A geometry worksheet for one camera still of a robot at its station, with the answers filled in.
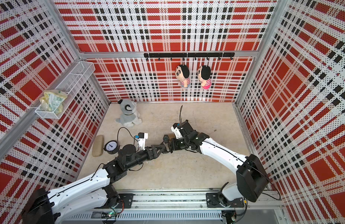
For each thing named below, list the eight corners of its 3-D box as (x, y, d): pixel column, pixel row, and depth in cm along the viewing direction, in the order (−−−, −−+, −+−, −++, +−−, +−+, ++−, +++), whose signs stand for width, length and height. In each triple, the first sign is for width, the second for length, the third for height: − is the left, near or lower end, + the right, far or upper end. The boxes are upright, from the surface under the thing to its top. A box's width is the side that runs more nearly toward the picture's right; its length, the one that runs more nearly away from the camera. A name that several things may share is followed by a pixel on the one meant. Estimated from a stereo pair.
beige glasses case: (94, 159, 92) (91, 156, 89) (95, 138, 102) (93, 136, 99) (103, 156, 93) (101, 154, 90) (104, 136, 103) (102, 134, 100)
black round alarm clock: (104, 154, 94) (102, 152, 91) (108, 142, 99) (106, 140, 96) (117, 154, 94) (115, 152, 91) (121, 142, 99) (119, 140, 96)
